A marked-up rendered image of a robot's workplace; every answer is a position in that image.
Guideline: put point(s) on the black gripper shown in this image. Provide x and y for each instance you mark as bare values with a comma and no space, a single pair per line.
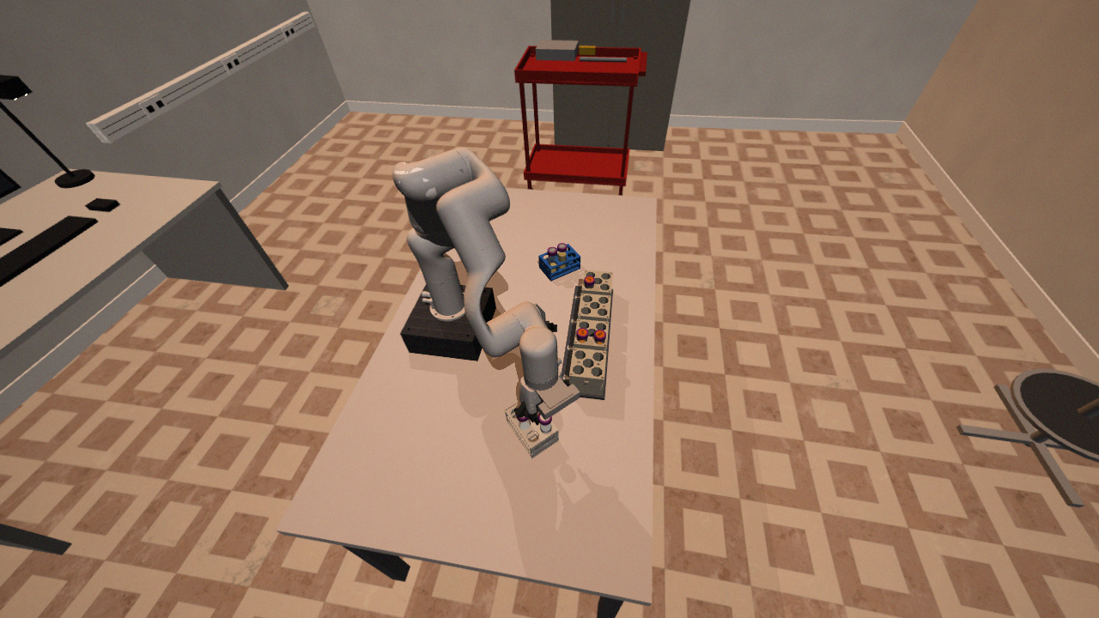
530,400

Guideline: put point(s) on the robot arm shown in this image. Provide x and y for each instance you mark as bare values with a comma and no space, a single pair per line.
464,209

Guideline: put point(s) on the beige bucket adapter with holes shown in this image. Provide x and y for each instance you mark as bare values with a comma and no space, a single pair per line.
587,365
591,326
602,285
594,307

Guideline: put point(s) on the blue tube rack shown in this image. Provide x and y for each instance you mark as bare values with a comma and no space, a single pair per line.
573,264

